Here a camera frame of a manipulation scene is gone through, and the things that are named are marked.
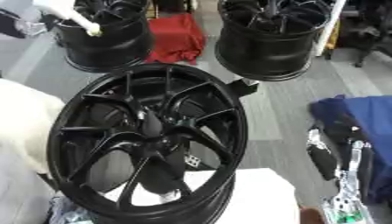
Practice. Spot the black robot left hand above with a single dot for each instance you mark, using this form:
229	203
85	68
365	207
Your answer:
159	175

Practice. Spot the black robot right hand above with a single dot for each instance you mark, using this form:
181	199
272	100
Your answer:
323	159

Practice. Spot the person's forearm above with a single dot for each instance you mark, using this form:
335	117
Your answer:
66	11

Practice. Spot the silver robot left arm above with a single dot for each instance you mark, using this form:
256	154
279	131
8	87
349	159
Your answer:
69	213

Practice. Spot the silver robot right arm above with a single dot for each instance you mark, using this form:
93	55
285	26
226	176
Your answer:
347	204

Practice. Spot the large black spoked wheel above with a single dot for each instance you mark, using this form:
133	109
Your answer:
92	186

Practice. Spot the black wheel rim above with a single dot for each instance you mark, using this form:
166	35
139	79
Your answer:
109	48
265	55

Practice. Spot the blue cloth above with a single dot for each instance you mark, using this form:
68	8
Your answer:
375	116

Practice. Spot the white box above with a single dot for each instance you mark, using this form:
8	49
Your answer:
260	198

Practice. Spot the small black box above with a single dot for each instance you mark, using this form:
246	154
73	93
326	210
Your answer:
244	87

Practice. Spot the white pole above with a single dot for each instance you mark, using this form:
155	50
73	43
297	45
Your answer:
331	26

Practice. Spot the black office chair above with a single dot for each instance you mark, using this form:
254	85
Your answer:
365	32

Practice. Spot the red cloth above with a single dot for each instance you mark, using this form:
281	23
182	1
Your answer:
176	38

